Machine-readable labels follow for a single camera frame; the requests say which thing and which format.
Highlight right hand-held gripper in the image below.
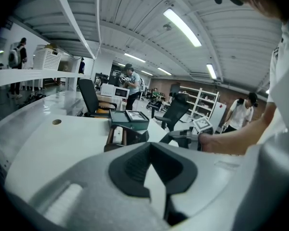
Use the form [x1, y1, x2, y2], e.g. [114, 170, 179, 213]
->
[158, 118, 214, 152]

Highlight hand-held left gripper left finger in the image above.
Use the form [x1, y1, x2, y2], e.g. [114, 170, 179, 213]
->
[28, 141, 170, 231]

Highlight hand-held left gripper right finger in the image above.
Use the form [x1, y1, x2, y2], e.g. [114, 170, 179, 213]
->
[150, 141, 244, 226]

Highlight brown compartment organizer box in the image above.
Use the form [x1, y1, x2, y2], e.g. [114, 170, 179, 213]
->
[104, 124, 150, 153]

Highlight small white remote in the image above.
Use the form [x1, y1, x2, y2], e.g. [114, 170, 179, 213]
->
[112, 126, 124, 144]

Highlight person's right forearm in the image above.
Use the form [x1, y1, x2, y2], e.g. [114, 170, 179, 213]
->
[216, 104, 277, 155]

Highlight brown cardboard box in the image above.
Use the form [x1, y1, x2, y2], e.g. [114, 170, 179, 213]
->
[58, 59, 76, 72]

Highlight person's right hand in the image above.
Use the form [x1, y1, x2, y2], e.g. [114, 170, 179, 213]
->
[197, 132, 223, 153]

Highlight white open shelf unit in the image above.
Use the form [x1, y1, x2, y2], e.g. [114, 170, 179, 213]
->
[194, 88, 220, 120]

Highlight white cabinet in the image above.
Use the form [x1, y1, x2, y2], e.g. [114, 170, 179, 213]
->
[208, 101, 227, 129]

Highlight white table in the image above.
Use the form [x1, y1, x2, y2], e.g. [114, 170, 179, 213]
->
[3, 114, 180, 197]

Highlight beige checkered tablecloth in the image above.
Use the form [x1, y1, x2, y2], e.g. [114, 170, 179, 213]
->
[96, 95, 123, 110]

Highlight white microwave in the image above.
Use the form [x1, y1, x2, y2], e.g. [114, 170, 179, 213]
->
[100, 84, 131, 98]

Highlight black mesh armchair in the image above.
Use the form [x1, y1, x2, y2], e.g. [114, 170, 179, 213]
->
[77, 78, 118, 118]

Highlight ceiling strip lights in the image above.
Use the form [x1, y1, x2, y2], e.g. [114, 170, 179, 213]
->
[117, 7, 219, 80]

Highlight person's white shirt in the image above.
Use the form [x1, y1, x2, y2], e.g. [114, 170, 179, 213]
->
[257, 20, 289, 144]

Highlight white metal shelving rack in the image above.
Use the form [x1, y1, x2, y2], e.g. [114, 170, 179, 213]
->
[0, 0, 103, 173]

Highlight white perforated basket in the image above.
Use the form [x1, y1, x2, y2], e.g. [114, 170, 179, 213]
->
[33, 44, 63, 71]

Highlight white backpack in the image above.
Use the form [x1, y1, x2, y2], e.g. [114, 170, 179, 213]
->
[8, 46, 25, 68]

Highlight person's head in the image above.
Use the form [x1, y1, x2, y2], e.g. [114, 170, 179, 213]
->
[228, 0, 289, 24]

